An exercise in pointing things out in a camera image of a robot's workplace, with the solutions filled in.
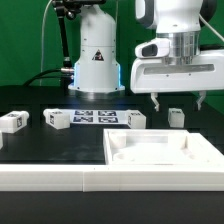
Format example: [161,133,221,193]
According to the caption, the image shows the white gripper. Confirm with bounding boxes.
[130,54,224,111]

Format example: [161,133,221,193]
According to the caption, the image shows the white square tabletop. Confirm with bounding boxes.
[103,129,224,165]

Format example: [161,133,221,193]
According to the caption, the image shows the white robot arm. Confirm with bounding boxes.
[71,0,224,104]

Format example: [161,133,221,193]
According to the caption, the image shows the marker tag sheet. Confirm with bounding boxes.
[63,109,127,125]

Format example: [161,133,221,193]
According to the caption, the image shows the black camera stand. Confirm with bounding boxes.
[52,0,107,67]

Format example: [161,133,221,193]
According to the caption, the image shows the black cables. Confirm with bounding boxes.
[22,66,75,87]

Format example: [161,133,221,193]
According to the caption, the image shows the grey cable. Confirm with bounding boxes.
[39,0,54,87]

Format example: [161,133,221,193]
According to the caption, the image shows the white front fence wall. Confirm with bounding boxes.
[0,165,224,192]

